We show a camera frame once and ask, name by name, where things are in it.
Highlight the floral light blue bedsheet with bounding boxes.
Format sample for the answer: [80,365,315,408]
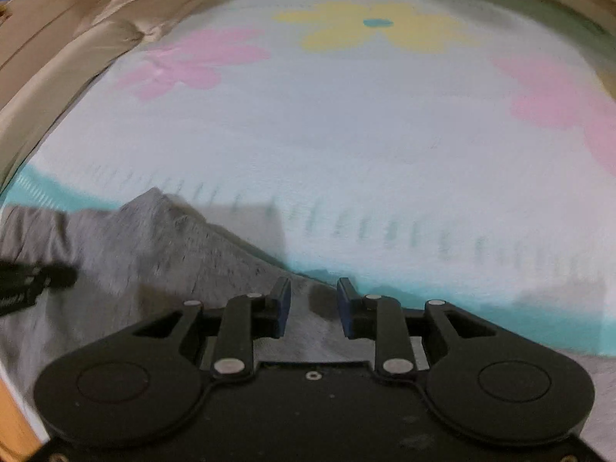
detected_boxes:
[1,0,615,356]

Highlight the grey melange pants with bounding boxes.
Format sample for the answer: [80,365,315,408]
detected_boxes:
[0,187,616,462]

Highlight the beige mattress edge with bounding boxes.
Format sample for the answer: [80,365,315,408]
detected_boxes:
[1,0,207,188]

